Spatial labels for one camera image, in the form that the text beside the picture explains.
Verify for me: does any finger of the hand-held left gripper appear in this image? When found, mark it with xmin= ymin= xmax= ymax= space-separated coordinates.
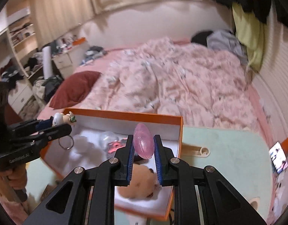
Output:
xmin=7 ymin=118 xmax=54 ymax=134
xmin=8 ymin=124 xmax=73 ymax=147

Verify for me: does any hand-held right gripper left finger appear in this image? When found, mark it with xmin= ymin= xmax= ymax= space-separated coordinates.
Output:
xmin=22 ymin=135 xmax=136 ymax=225

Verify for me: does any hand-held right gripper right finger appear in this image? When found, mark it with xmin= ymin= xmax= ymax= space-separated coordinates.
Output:
xmin=153 ymin=135 xmax=268 ymax=225

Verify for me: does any figure keychain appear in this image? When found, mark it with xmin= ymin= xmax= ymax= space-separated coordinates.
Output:
xmin=52 ymin=112 xmax=77 ymax=150

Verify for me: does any pink translucent oval object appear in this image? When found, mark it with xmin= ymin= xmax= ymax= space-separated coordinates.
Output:
xmin=133 ymin=123 xmax=156 ymax=160

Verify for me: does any tan plush toy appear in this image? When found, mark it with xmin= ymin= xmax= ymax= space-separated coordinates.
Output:
xmin=117 ymin=163 xmax=162 ymax=201

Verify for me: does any orange cardboard box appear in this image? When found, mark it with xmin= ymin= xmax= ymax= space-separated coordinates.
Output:
xmin=39 ymin=108 xmax=184 ymax=218

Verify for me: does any clear plastic ball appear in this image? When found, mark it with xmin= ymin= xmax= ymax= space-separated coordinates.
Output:
xmin=98 ymin=131 xmax=120 ymax=154

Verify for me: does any person's left hand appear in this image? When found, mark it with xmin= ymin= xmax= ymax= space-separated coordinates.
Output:
xmin=1 ymin=165 xmax=28 ymax=202

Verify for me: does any maroon pillow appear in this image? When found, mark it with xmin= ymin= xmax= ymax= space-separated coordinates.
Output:
xmin=49 ymin=71 xmax=102 ymax=110

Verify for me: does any mint green lap table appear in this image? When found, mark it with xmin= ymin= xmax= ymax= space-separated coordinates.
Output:
xmin=24 ymin=127 xmax=276 ymax=225

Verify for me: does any white paper roll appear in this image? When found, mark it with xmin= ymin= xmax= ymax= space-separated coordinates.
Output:
xmin=41 ymin=46 xmax=53 ymax=80

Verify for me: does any white nightstand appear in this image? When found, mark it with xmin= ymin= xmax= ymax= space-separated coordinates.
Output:
xmin=51 ymin=52 xmax=75 ymax=79

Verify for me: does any pink floral blanket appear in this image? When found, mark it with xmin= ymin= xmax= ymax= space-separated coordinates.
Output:
xmin=82 ymin=37 xmax=259 ymax=132

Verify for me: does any striped clothes pile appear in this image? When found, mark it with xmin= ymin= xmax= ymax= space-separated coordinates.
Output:
xmin=82 ymin=46 xmax=104 ymax=65

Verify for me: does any white bookshelf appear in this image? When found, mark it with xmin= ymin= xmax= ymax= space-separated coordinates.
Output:
xmin=0 ymin=2 xmax=44 ymax=113

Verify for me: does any beige curtain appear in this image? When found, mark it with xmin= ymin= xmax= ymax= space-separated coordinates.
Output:
xmin=29 ymin=0 xmax=212 ymax=45

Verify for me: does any black phone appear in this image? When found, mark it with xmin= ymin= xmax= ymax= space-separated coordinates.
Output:
xmin=268 ymin=141 xmax=288 ymax=174

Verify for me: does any black garment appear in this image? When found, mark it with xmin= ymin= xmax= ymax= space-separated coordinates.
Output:
xmin=190 ymin=30 xmax=213 ymax=48

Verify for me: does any grey hoodie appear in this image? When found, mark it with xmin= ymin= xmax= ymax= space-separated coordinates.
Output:
xmin=207 ymin=29 xmax=249 ymax=67

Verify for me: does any white slatted closet door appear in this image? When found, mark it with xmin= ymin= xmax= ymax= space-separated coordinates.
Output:
xmin=250 ymin=5 xmax=288 ymax=146

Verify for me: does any yellow-green garment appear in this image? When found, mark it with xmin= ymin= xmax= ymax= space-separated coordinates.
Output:
xmin=232 ymin=1 xmax=266 ymax=72

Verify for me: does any black cable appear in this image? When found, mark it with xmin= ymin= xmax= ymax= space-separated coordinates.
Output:
xmin=169 ymin=199 xmax=176 ymax=222

